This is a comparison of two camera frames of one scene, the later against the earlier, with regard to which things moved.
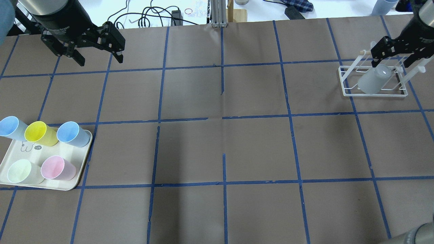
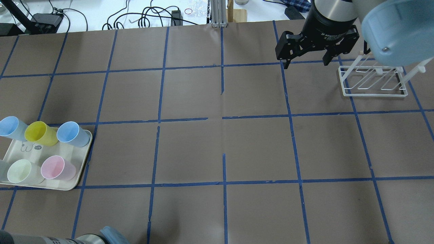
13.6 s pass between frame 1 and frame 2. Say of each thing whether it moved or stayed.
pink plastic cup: stayed
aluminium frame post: stayed
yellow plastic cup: stayed
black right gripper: moved
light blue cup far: stayed
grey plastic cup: moved
